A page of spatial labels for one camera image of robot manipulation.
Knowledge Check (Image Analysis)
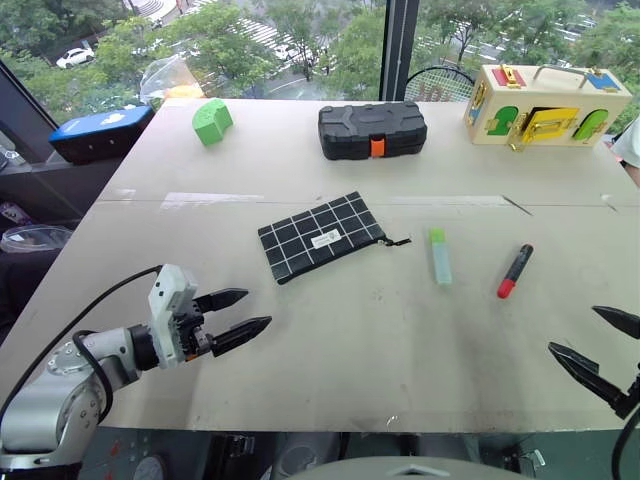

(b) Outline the blue and black box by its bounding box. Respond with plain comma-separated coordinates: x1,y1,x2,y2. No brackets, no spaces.
48,105,155,165

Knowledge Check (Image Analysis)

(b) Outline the red and black marker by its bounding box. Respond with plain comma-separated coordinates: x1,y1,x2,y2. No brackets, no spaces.
496,243,534,300

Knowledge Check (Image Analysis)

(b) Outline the black plastic tool case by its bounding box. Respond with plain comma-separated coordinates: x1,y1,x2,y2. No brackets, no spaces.
317,101,429,161

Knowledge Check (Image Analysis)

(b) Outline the wooden lock activity box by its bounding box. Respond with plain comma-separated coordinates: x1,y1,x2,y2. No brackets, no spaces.
463,63,634,153

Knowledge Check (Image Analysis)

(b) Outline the green plastic block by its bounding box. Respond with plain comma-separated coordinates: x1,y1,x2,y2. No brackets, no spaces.
192,97,235,147

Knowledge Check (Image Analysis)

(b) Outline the person in white shirt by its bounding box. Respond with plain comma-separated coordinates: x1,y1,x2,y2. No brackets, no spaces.
610,119,640,189

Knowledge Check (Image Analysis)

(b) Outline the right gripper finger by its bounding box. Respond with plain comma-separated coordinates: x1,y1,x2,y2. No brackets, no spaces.
592,305,640,341
548,341,630,416

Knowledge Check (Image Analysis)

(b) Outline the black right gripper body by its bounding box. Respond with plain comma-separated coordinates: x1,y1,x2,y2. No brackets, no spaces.
615,362,640,420

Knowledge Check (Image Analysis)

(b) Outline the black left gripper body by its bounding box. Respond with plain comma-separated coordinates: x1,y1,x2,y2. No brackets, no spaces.
172,295,216,362

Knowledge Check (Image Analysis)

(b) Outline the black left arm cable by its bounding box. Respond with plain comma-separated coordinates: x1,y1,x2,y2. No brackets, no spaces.
0,264,165,426

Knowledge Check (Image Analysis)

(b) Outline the badminton racket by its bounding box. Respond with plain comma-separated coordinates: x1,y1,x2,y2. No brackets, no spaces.
405,66,476,104

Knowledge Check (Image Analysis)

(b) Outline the dark window frame post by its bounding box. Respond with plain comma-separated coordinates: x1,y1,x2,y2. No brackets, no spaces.
378,0,421,104

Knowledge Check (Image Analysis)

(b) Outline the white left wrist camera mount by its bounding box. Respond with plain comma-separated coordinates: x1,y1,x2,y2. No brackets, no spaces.
147,263,200,370

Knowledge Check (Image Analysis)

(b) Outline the black grid pencil pouch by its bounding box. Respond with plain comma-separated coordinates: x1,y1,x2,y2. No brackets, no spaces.
257,190,414,286

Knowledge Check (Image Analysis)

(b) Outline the clear plastic bag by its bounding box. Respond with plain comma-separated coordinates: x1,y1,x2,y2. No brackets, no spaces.
139,53,206,101

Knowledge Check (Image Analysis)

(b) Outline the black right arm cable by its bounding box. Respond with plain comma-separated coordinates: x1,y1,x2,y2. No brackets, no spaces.
611,409,640,470

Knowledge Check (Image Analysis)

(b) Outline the green highlighter pen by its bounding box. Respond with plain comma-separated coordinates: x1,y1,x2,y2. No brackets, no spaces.
428,227,454,286

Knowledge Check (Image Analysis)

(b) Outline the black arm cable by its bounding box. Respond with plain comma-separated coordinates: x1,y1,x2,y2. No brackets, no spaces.
611,409,640,470
0,264,165,426

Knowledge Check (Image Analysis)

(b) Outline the white car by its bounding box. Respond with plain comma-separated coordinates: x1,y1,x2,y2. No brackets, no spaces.
55,47,96,70

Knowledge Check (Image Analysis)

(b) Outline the clear plastic container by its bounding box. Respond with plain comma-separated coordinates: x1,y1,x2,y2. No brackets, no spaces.
0,224,74,252

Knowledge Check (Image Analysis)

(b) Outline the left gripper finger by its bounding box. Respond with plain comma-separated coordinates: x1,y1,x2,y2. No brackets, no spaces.
210,315,273,358
193,288,250,315

